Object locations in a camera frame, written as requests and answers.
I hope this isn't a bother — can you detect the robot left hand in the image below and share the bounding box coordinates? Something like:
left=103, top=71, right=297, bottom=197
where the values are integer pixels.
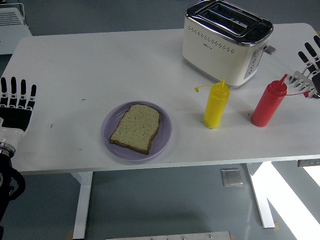
left=0, top=76, right=38, bottom=153

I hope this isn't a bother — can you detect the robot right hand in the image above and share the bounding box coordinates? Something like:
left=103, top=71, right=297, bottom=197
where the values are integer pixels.
left=297, top=34, right=320, bottom=98

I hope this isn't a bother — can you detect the cream toaster with chrome top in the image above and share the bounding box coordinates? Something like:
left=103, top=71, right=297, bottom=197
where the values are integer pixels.
left=181, top=0, right=277, bottom=88

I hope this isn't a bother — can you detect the slice of brown bread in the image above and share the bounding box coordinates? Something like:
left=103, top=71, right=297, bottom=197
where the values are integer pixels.
left=109, top=104, right=162, bottom=156

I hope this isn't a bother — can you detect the purple plastic plate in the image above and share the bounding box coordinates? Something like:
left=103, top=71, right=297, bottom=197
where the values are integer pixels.
left=101, top=100, right=173, bottom=163

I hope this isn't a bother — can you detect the metal toast rack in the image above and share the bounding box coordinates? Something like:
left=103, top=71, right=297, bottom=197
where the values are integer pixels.
left=289, top=70, right=318, bottom=99

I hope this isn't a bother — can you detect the red squeeze bottle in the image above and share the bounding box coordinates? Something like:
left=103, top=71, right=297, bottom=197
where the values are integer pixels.
left=250, top=73, right=310, bottom=128

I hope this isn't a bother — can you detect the white slatted heater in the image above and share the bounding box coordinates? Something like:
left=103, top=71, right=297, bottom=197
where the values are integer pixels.
left=0, top=2, right=33, bottom=55

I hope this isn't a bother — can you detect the grey table control panel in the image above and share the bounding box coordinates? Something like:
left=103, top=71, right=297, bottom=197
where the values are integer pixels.
left=297, top=159, right=320, bottom=168

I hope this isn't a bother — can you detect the white table leg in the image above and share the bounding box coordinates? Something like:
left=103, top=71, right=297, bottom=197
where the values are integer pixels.
left=70, top=171, right=94, bottom=240
left=244, top=162, right=280, bottom=229

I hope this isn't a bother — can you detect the yellow squeeze bottle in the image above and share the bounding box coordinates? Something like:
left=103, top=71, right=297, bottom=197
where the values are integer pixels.
left=194, top=78, right=230, bottom=130

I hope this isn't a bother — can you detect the silver floor socket cover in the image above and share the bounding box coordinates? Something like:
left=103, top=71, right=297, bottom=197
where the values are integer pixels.
left=220, top=167, right=244, bottom=188

